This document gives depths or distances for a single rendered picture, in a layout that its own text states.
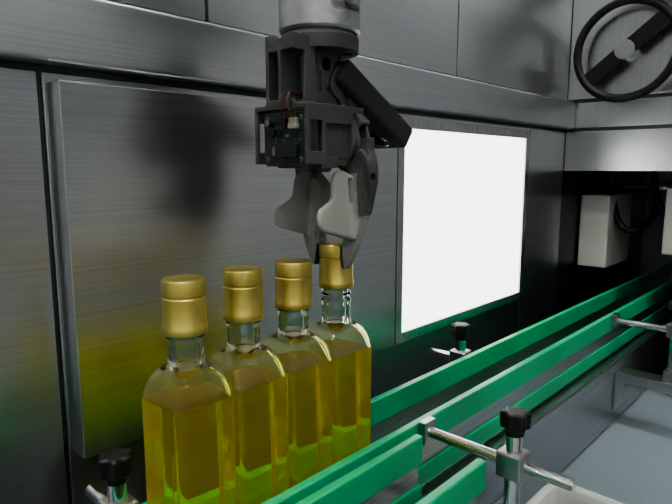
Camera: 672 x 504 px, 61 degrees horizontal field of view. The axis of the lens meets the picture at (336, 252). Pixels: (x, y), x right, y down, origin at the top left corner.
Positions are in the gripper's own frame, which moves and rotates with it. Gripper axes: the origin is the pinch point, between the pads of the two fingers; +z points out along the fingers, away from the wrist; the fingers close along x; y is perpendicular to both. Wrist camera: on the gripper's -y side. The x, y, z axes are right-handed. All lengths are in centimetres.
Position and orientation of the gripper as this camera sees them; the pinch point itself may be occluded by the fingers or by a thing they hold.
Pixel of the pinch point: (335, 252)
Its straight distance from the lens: 56.6
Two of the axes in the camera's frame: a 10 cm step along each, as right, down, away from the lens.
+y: -6.9, 1.0, -7.1
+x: 7.2, 1.0, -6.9
